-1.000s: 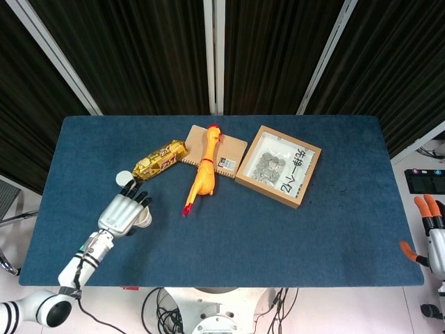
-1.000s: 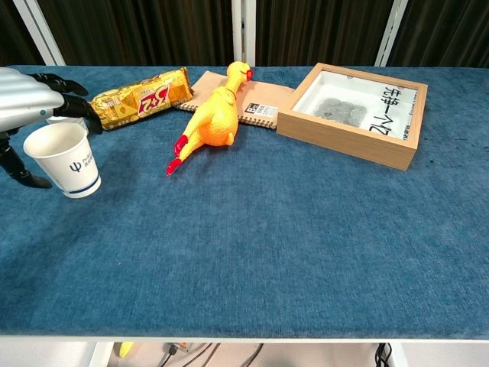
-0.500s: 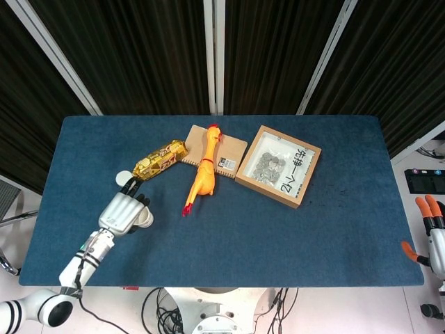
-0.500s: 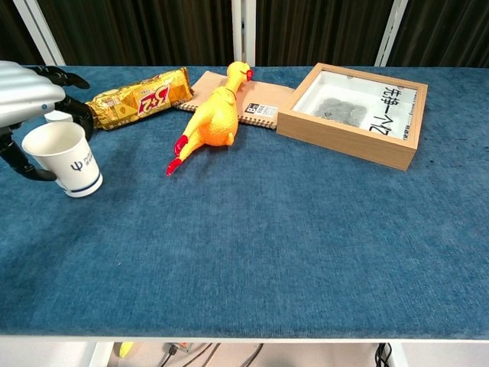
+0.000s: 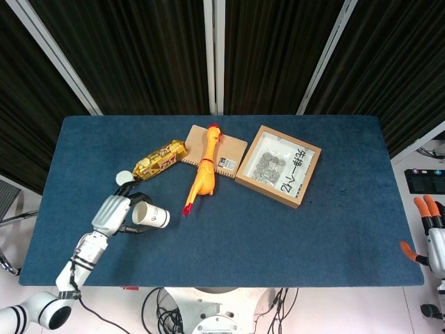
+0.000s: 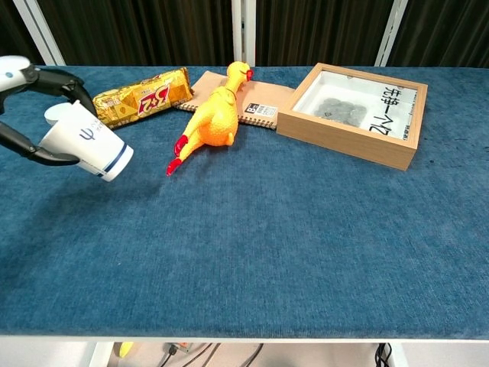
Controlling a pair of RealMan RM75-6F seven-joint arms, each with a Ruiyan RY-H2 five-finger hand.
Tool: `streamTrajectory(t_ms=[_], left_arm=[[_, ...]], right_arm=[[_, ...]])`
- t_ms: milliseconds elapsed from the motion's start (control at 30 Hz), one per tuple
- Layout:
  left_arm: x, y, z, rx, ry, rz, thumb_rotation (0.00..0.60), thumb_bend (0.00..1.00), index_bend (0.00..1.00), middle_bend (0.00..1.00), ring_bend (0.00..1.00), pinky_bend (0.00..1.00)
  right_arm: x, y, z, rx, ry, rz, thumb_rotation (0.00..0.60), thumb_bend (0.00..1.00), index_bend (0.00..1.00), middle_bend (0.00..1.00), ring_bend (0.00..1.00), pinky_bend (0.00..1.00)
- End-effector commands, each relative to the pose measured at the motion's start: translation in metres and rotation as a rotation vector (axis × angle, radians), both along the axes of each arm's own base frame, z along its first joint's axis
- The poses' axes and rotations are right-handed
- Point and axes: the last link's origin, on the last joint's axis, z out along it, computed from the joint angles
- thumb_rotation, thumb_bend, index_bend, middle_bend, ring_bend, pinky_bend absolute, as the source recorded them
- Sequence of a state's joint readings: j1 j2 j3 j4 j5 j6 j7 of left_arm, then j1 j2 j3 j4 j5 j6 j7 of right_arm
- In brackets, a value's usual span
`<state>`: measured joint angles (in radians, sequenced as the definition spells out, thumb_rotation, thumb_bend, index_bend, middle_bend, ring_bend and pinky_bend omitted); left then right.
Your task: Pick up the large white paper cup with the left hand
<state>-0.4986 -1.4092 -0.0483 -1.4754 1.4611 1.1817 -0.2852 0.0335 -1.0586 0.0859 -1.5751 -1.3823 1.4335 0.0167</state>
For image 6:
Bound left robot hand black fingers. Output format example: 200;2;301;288
0;55;99;167

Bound white paper cup blue logo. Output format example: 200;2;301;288
37;99;134;183

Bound plain white paper cup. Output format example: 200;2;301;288
44;103;73;125

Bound gold biscuit packet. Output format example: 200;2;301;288
92;67;194;130

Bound dark pleated curtain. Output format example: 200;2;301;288
0;0;489;68

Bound yellow rubber chicken toy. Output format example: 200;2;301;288
165;60;254;177

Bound kraft spiral notebook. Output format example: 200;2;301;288
175;70;297;132

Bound blue velvet table cloth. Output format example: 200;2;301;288
0;64;489;339

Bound white table leg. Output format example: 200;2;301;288
88;341;115;367
389;342;410;367

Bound pile of grey coins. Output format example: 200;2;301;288
315;96;368;125

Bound white card black characters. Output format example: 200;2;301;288
368;82;416;141

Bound white slanted frame post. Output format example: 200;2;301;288
13;0;66;67
374;0;409;68

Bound white upright frame post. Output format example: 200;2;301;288
232;0;256;67

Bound wooden shadow box frame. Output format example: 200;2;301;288
276;62;429;171

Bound black cable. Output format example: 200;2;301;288
374;343;394;367
158;343;222;367
242;343;264;367

